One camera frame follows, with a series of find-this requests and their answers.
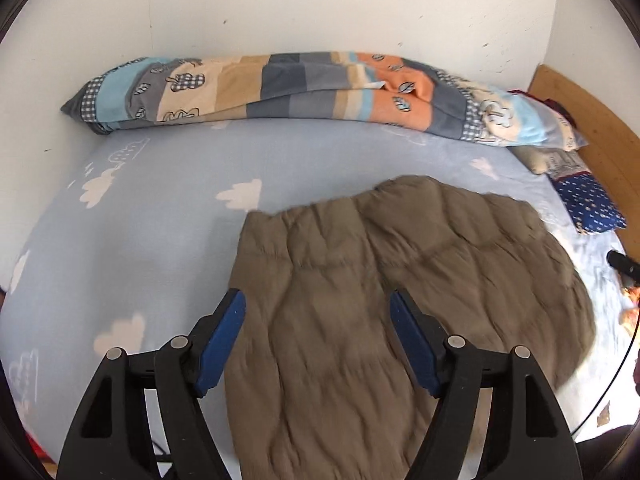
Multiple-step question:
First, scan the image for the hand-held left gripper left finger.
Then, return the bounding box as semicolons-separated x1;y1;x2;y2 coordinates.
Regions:
56;287;247;480

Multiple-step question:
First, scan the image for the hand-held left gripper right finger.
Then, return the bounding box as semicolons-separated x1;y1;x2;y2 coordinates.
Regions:
390;289;583;480

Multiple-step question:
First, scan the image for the brown quilted jacket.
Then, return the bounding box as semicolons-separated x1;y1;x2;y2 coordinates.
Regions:
225;175;597;480

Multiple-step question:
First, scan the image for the light blue cloud-print blanket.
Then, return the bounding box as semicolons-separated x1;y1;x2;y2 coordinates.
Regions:
0;120;640;480

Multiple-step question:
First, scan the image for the black cylindrical object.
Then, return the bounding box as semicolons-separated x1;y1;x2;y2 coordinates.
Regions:
606;250;640;281

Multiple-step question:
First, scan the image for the navy star-print pillow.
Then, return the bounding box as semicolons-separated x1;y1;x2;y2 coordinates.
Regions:
555;172;627;234

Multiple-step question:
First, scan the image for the grey pillow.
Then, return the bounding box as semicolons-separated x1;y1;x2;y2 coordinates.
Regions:
515;147;593;178

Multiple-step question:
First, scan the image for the patchwork quilt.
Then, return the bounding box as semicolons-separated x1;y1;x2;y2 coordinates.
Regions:
60;51;583;152

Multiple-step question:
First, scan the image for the dark red cloth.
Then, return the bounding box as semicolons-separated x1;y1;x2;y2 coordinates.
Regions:
507;89;576;126

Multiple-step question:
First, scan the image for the wooden headboard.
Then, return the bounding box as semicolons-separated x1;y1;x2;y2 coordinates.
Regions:
529;64;640;261

